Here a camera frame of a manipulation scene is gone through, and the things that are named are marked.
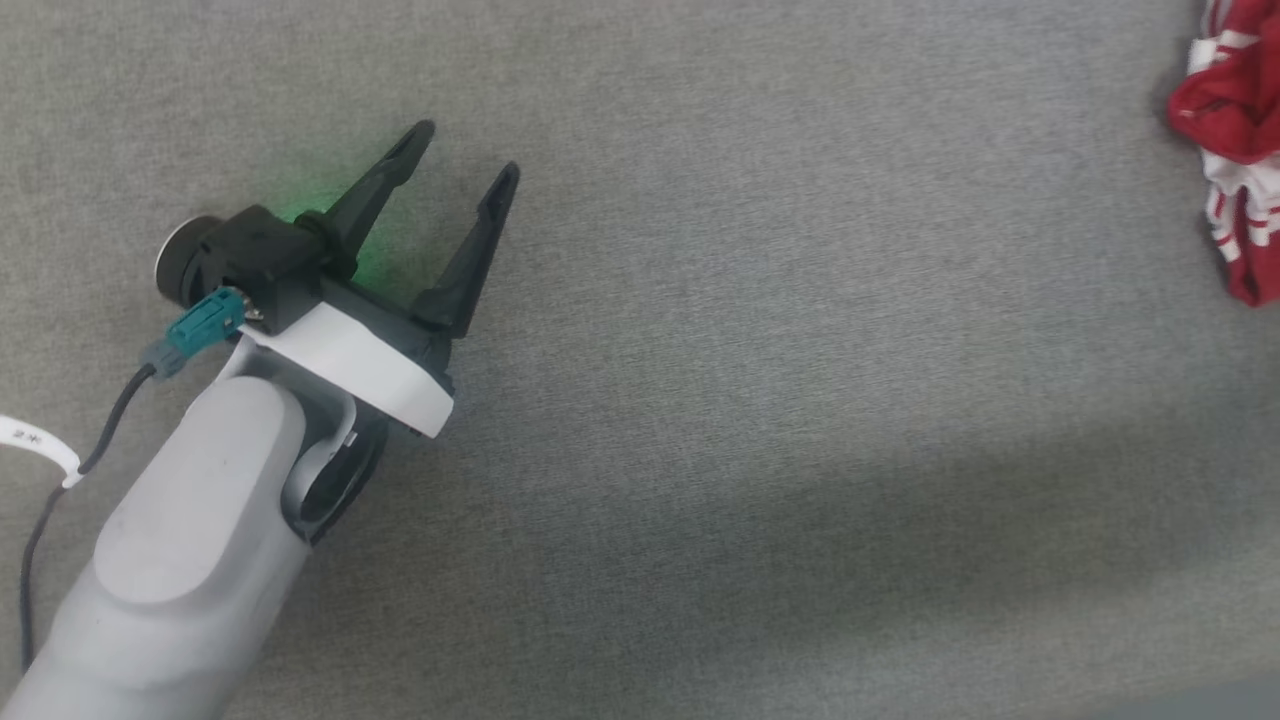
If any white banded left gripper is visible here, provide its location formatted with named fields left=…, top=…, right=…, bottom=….
left=238, top=119, right=522, bottom=440

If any red and white striped garment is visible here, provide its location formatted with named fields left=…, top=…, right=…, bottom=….
left=1167, top=0, right=1280, bottom=308

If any grey fabric sofa cushion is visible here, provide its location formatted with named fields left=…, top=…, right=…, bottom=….
left=0, top=0, right=1280, bottom=720

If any black cable with teal plug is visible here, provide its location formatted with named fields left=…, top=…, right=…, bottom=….
left=18, top=286, right=249, bottom=673

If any white cable label tag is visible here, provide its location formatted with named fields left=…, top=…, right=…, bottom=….
left=0, top=414, right=82, bottom=490

